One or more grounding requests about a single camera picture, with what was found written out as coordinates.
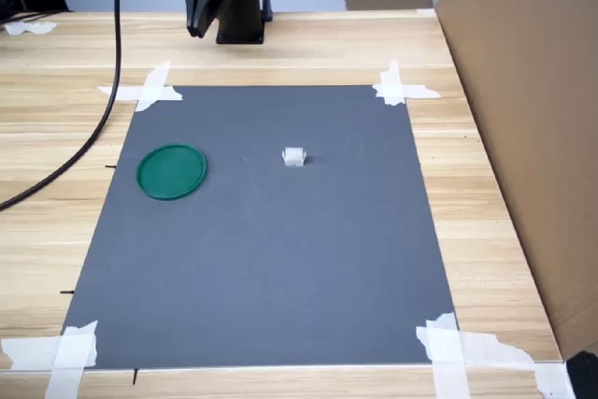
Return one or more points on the small white plastic terminal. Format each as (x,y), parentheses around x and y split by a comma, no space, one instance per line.
(294,156)

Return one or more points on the round green lid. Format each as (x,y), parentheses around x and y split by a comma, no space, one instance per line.
(171,172)

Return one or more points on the crumpled white tape piece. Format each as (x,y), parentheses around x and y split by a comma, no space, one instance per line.
(28,27)

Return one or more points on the dark grey mat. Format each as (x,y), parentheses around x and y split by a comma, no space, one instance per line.
(280,254)

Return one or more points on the large brown cardboard partition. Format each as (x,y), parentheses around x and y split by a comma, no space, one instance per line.
(528,114)

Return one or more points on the black object at table corner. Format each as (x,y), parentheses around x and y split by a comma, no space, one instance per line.
(584,378)

